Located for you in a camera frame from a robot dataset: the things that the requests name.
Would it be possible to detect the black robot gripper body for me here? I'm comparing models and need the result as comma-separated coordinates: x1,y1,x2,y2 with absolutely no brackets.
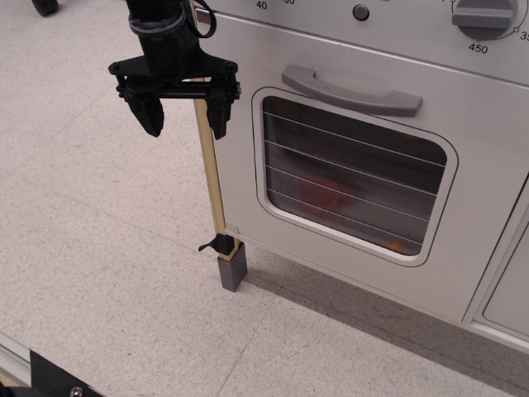
108,29,241,101

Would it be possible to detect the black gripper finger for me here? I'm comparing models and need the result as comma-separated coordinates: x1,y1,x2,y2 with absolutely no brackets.
124,88,164,137
205,86,231,140

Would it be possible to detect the grey oven door handle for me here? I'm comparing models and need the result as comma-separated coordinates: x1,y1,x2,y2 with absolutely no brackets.
281,64,424,118

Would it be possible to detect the white oven door with window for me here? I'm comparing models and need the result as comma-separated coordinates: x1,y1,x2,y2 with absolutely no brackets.
211,14,528,321

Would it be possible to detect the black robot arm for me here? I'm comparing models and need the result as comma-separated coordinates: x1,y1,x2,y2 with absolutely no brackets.
108,1,241,140

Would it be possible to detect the white toy kitchen oven body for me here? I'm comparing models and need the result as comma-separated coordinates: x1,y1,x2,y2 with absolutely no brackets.
196,1,528,352

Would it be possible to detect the black caster wheel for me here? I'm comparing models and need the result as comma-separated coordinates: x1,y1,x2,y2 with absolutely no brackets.
31,0,59,17

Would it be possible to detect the black tape piece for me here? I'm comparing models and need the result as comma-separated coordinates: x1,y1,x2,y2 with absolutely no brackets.
198,233,235,256

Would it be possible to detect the wooden leg with grey foot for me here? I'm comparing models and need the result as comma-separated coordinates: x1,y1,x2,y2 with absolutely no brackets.
193,99,247,292

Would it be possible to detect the orange toy chicken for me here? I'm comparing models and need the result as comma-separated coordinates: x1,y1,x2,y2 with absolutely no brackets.
387,239,406,255

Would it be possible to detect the grey temperature knob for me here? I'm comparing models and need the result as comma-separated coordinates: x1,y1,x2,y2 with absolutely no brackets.
451,0,518,41

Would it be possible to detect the white cabinet door right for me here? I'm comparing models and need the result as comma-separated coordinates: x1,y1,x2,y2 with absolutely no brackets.
474,227,528,342

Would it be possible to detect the aluminium rail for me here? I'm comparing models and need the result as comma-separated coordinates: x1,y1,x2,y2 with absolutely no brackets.
1,332,31,386

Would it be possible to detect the black base plate with screw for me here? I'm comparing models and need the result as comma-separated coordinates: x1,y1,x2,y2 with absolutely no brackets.
30,351,103,397

